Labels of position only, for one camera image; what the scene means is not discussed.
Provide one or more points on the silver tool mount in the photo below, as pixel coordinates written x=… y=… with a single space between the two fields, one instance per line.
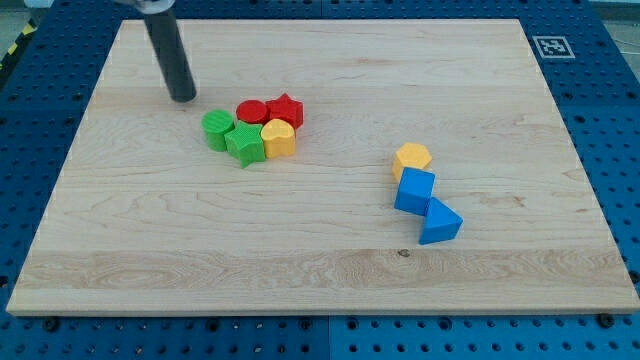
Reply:
x=148 y=6

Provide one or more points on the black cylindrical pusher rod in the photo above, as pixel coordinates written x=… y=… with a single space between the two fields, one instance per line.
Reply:
x=166 y=40

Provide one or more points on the green cylinder block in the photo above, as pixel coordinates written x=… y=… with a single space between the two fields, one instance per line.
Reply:
x=216 y=124

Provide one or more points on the red cylinder block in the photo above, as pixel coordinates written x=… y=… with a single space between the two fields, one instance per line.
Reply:
x=252 y=111

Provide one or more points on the green star block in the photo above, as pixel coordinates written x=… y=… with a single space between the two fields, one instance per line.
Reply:
x=245 y=143

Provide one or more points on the red star block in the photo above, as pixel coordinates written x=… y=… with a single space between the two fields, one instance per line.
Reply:
x=287 y=109

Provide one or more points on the yellow heart block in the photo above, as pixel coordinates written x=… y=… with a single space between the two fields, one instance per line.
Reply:
x=279 y=138

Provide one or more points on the light wooden board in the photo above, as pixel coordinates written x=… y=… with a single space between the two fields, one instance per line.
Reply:
x=146 y=220

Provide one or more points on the yellow hexagon block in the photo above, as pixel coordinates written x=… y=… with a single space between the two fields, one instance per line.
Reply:
x=412 y=155

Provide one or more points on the blue cube block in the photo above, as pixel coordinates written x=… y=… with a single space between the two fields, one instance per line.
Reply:
x=414 y=191

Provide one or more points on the blue triangle block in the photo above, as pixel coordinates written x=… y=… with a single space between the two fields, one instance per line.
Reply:
x=441 y=223

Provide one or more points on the white fiducial marker tag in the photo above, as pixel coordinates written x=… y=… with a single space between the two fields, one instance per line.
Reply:
x=553 y=47

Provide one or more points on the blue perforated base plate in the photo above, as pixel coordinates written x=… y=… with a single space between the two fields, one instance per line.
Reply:
x=44 y=99

